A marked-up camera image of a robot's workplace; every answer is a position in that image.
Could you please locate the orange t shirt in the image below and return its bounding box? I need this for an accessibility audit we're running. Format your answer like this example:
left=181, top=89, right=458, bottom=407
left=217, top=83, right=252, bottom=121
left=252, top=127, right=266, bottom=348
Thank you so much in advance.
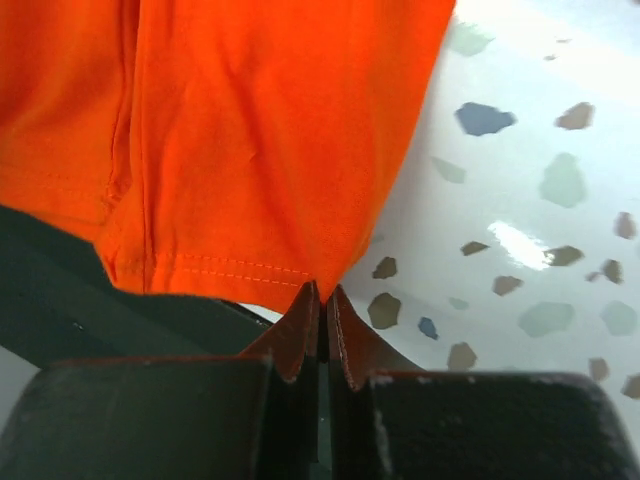
left=1, top=1, right=454, bottom=312

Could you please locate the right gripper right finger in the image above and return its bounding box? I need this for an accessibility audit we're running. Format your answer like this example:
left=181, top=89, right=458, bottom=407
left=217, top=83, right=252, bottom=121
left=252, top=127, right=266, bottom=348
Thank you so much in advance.
left=327, top=289, right=639, bottom=479

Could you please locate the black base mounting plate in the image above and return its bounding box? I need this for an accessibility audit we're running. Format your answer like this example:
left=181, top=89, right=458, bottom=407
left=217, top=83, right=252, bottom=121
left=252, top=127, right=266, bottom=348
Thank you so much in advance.
left=1, top=208, right=271, bottom=367

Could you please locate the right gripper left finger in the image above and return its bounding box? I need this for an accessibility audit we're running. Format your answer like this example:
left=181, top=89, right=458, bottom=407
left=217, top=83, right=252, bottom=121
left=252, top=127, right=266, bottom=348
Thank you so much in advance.
left=1, top=283, right=320, bottom=479

